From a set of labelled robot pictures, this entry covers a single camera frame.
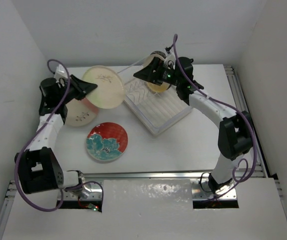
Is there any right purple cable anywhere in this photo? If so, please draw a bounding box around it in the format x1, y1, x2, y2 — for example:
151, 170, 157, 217
165, 33, 257, 201

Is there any aluminium mounting rail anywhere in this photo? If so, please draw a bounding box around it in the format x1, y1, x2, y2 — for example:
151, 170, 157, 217
5, 167, 267, 203

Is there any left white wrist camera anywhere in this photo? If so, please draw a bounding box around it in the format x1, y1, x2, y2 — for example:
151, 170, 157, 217
54, 64, 67, 80

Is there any tan plate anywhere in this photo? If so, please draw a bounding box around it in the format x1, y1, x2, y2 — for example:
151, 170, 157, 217
142, 53, 171, 93

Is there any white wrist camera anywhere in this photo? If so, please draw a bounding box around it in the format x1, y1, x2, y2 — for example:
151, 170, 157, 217
54, 64, 67, 80
164, 45, 176, 69

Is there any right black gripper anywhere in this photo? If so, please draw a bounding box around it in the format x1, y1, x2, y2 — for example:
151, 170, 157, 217
134, 56, 182, 87

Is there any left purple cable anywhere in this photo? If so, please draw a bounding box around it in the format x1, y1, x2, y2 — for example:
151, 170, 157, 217
14, 59, 104, 212

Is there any purple cable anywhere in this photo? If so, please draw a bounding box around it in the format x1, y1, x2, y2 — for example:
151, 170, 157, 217
14, 59, 104, 212
165, 33, 257, 201

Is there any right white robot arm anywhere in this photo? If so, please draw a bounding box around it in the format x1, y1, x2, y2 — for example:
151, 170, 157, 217
133, 56, 255, 194

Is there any pink cream branch plate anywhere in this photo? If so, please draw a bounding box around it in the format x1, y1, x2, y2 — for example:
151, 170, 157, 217
65, 98, 99, 127

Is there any black patterned plate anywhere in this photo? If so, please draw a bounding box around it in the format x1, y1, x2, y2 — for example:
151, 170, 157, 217
150, 50, 167, 59

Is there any small green circuit board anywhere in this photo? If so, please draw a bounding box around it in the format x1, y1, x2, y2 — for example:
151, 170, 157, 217
77, 197, 99, 212

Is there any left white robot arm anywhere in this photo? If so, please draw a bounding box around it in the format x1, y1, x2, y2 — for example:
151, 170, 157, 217
15, 75, 98, 194

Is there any white front cover panel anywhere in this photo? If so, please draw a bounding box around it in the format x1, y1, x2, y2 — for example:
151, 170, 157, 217
2, 178, 287, 240

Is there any white wire dish rack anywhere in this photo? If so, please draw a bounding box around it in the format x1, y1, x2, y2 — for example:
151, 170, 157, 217
118, 59, 192, 126

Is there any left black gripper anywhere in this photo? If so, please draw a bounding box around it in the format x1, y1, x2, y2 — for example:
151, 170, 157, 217
57, 74, 97, 104

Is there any red blue floral plate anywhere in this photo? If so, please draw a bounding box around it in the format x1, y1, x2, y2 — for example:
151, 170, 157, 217
85, 122, 129, 163

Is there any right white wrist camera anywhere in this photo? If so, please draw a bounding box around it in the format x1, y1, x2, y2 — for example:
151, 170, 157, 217
164, 45, 176, 69

